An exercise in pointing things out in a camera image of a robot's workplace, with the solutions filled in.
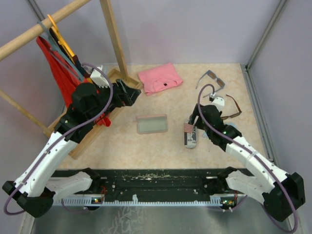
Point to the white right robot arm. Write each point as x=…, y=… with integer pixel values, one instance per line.
x=279, y=192

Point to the pink glasses case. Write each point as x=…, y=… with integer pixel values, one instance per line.
x=151, y=124

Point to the red hanging shirt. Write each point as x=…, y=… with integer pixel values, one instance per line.
x=64, y=75

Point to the tortoiseshell brown sunglasses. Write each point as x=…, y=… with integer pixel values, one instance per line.
x=231, y=109

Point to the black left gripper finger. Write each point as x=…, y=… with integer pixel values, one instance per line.
x=131, y=96
x=122, y=86

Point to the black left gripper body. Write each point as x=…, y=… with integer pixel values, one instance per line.
x=117, y=101

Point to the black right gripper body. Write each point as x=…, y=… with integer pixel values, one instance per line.
x=200, y=125

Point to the flag newspaper print glasses case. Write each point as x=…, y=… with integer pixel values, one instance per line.
x=190, y=135

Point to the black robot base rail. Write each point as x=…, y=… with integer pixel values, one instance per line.
x=157, y=187

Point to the yellow hanger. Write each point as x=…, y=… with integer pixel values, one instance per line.
x=61, y=39

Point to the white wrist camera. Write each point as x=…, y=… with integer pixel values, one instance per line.
x=99, y=79
x=217, y=101

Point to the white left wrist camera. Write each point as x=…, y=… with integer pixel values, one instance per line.
x=99, y=79

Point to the folded pink shirt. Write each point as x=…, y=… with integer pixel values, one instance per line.
x=159, y=79

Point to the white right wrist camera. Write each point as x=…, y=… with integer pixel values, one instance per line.
x=217, y=101

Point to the grey blue hanger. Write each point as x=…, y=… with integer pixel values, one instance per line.
x=54, y=47

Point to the wooden clothes rack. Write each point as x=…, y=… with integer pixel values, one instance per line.
x=122, y=72

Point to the light blue cleaning cloth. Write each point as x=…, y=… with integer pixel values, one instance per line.
x=204, y=135

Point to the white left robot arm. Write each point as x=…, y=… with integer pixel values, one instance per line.
x=33, y=191

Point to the dark navy garment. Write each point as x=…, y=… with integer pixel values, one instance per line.
x=73, y=58

